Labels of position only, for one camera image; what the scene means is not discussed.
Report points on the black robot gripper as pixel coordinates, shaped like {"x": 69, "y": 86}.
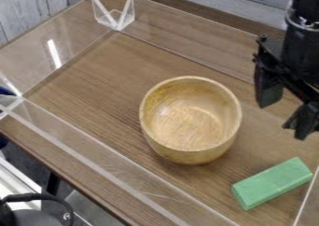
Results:
{"x": 287, "y": 66}

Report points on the green rectangular block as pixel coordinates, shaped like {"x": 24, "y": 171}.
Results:
{"x": 258, "y": 189}

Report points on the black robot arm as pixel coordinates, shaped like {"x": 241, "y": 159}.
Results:
{"x": 305, "y": 1}

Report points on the brown wooden bowl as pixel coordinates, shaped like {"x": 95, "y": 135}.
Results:
{"x": 190, "y": 119}

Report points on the black table leg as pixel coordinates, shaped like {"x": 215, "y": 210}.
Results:
{"x": 53, "y": 184}

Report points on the blue object at left edge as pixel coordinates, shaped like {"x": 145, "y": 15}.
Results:
{"x": 7, "y": 97}

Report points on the clear acrylic corner bracket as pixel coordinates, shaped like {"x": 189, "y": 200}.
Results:
{"x": 115, "y": 19}

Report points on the clear acrylic enclosure wall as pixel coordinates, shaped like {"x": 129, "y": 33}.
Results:
{"x": 79, "y": 76}

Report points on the grey metal base plate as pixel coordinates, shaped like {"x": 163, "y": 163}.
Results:
{"x": 51, "y": 214}

